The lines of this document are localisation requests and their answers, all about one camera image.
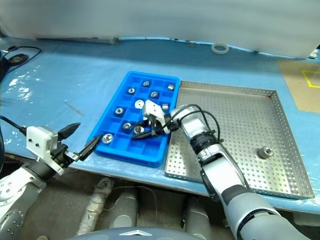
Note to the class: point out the grey rounded leg shape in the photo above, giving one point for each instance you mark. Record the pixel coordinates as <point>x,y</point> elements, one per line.
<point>198,220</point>
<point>123,212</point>

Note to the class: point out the grey robot torso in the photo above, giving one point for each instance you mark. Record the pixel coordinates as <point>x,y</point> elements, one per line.
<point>130,235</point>

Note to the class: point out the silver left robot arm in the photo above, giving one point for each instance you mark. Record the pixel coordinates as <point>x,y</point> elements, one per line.
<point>15,190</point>

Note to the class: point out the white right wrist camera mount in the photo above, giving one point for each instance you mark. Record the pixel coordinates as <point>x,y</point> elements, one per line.
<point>153,108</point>

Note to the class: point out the perforated metal tray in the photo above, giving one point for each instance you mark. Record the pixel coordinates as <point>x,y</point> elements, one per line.
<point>245,120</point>

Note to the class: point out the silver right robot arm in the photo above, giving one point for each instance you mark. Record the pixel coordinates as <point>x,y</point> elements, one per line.
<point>225,170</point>

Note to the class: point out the white foam board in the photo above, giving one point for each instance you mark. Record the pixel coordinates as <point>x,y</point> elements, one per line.
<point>150,17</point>

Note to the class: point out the black round puck device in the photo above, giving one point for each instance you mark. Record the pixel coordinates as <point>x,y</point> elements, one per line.
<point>16,59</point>

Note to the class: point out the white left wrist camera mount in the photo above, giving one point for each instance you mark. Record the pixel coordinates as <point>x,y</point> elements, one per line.
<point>37,140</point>

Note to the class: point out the long grey metal bar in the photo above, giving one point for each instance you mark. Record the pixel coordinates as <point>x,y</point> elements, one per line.
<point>100,40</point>

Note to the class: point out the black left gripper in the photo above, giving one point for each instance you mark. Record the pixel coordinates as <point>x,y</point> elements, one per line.
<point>62,155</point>

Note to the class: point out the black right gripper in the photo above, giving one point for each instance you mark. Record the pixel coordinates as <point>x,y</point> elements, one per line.
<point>156,126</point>

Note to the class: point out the blue compartment tray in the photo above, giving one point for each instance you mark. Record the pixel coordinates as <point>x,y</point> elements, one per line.
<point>147,150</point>

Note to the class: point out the brown cardboard sheet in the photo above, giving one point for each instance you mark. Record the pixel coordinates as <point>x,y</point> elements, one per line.
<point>295,95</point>

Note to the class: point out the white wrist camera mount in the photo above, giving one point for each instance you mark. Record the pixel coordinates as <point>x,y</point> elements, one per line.
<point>37,140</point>
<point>153,108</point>

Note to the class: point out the white wrapped table leg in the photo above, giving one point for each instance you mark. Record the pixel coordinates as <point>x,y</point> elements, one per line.
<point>96,200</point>

